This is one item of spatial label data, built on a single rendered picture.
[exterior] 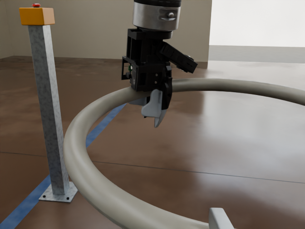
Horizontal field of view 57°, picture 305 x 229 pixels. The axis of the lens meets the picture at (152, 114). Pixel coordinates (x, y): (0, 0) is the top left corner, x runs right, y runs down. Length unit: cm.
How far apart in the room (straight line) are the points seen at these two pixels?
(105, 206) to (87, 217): 140
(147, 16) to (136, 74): 11
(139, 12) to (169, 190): 143
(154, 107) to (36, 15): 103
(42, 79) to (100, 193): 133
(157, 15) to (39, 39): 108
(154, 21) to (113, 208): 36
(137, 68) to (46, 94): 109
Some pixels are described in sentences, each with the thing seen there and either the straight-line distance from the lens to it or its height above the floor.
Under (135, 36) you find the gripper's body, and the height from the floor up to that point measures 102.
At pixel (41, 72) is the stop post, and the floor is 77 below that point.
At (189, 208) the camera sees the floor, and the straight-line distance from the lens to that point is 171.
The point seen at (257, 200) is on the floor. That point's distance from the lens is 186.
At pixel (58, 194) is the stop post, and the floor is 1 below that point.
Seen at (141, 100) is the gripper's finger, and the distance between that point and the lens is 65.
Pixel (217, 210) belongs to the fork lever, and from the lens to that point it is 24.
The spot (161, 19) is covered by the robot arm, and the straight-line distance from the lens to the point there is 53.
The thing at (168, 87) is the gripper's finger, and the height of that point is 92.
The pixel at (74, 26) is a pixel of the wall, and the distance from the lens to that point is 699.
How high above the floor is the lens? 107
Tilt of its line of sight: 20 degrees down
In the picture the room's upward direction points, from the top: straight up
